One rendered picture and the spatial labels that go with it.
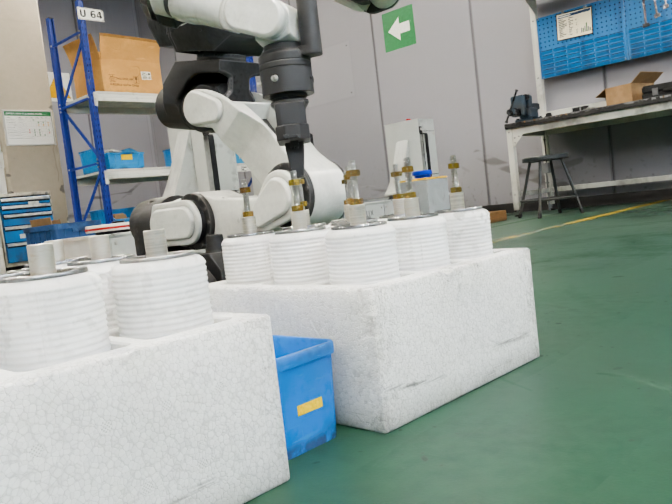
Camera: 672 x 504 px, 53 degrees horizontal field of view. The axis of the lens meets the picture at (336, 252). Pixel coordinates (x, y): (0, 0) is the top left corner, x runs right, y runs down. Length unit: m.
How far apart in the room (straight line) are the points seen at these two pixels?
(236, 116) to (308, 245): 0.64
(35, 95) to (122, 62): 1.44
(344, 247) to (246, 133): 0.72
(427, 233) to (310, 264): 0.17
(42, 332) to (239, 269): 0.48
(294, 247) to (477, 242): 0.29
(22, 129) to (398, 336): 6.76
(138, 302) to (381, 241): 0.34
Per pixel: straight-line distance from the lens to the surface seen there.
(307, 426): 0.82
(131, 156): 6.23
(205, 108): 1.61
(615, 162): 6.20
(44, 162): 7.49
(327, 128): 7.97
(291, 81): 1.13
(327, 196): 1.43
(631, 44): 6.07
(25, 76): 7.59
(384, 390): 0.84
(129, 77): 6.42
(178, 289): 0.68
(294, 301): 0.91
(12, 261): 6.43
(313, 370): 0.81
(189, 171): 3.48
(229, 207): 1.61
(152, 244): 0.71
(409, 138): 4.80
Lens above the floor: 0.29
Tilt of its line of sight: 4 degrees down
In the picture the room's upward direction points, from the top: 7 degrees counter-clockwise
